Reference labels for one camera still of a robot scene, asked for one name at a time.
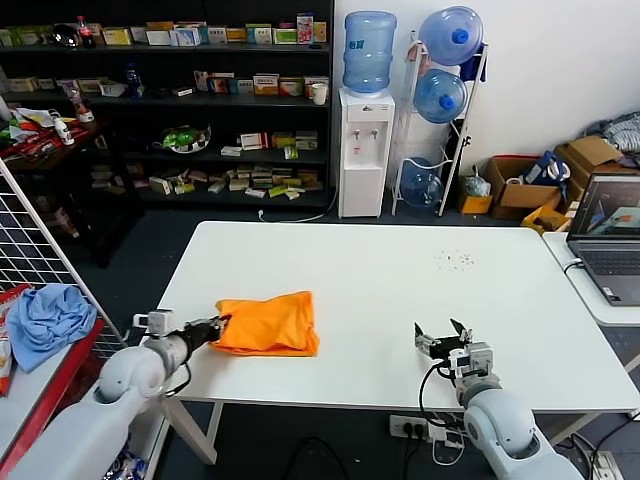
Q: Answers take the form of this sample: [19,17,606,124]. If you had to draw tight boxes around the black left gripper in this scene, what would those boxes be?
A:
[184,314,233,346]

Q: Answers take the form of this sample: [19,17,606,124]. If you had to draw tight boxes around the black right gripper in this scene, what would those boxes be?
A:
[413,317,474,363]

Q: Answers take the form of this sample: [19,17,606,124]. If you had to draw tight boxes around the orange t-shirt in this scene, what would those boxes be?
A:
[208,289,321,359]

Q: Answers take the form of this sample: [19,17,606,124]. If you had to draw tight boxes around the pile of grey blue clothes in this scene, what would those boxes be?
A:
[584,111,640,168]

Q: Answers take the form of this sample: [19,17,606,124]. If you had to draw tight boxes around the white power strip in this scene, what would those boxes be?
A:
[593,449,624,476]
[388,413,449,444]

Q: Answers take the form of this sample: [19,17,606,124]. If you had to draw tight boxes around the white table leg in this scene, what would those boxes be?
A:
[164,399,225,464]

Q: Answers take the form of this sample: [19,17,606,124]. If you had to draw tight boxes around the small yellow box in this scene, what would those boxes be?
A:
[456,191,496,216]

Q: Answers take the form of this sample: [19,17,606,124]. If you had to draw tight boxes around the yellow open crate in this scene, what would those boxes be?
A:
[520,203,573,235]

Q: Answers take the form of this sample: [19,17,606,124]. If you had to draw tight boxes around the clear plastic bag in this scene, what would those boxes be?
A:
[460,171,495,198]

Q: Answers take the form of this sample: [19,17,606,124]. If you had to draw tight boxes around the red metal shelf rack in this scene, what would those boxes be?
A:
[0,317,126,480]

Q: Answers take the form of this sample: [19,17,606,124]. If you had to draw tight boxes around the open cardboard box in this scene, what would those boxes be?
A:
[486,154,563,221]

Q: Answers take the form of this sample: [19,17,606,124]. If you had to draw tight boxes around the white metal jug rack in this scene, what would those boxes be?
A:
[391,29,491,217]

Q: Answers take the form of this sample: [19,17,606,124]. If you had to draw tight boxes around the light blue crumpled garment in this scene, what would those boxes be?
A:
[5,283,99,374]

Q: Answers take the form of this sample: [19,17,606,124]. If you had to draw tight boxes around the blue white plastic package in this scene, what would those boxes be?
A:
[107,439,151,480]

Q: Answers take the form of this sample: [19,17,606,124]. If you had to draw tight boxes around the white water dispenser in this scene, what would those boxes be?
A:
[338,86,397,219]

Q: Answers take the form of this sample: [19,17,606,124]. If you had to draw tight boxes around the white red medicine box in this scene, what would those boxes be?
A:
[240,131,272,151]

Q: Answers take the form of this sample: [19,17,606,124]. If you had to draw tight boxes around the grey laptop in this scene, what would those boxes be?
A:
[566,172,640,307]

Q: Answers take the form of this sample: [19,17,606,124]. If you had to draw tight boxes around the basket of green packets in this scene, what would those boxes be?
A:
[153,124,213,156]

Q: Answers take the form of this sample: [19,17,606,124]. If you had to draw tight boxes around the blue white bag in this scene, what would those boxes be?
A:
[523,149,573,188]

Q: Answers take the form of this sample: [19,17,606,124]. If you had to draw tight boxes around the orange white snack bag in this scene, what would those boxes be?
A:
[0,283,32,399]

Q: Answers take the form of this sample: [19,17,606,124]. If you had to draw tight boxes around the dark wooden side table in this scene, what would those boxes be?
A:
[0,116,147,268]

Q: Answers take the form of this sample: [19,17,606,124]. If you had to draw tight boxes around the brown cardboard box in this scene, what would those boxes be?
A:
[554,134,627,188]

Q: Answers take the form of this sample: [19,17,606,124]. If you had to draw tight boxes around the yellow orange medicine box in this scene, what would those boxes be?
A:
[254,73,281,96]

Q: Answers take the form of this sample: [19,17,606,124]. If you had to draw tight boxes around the white bottle green label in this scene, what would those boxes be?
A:
[54,115,77,147]

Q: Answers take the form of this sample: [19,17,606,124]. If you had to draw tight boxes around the blue drink bottle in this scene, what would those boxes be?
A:
[124,62,147,98]

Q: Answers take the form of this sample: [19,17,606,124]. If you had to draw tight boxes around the clear bottle pink label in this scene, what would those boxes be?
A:
[68,85,97,124]

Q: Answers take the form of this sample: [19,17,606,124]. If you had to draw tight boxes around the red snack packets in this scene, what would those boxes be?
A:
[0,130,60,161]

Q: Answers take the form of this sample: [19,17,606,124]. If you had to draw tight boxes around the black shelving unit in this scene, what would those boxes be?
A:
[0,0,336,211]

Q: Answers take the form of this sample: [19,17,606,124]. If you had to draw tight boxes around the dark blue hanging cloth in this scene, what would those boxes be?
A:
[459,43,490,83]

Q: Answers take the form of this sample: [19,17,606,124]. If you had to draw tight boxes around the colourful snack packets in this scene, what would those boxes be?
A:
[8,105,57,138]

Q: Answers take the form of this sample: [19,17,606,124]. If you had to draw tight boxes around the blue white medicine box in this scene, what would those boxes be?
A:
[170,25,203,47]

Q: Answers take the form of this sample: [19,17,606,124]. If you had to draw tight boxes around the blue water jug with label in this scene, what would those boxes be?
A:
[343,10,399,98]

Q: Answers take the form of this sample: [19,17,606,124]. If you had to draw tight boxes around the cola bottle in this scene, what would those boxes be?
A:
[75,14,98,50]

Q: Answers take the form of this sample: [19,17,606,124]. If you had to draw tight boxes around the shiny metal bowl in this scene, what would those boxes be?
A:
[52,21,81,48]

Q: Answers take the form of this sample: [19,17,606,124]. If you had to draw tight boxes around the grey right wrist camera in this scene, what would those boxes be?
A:
[447,341,494,379]

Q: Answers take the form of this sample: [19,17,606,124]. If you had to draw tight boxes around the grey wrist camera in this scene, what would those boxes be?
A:
[447,341,494,379]
[132,308,175,337]

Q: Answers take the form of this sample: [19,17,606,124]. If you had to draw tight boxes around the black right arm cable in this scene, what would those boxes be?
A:
[418,362,454,426]

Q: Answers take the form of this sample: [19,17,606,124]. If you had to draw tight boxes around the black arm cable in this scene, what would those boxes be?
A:
[162,362,192,399]
[418,362,454,426]

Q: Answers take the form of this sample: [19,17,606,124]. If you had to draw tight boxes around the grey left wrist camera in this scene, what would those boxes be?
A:
[132,308,175,337]

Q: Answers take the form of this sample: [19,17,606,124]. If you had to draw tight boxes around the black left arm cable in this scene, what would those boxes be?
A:
[162,362,192,399]

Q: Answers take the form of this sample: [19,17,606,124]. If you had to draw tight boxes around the white power cord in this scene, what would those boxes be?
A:
[258,191,340,224]

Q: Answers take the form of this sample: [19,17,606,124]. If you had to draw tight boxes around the black floor cable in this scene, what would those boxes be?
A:
[294,436,354,480]

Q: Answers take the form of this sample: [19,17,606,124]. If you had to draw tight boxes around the white wire grid panel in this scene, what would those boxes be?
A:
[0,157,135,369]

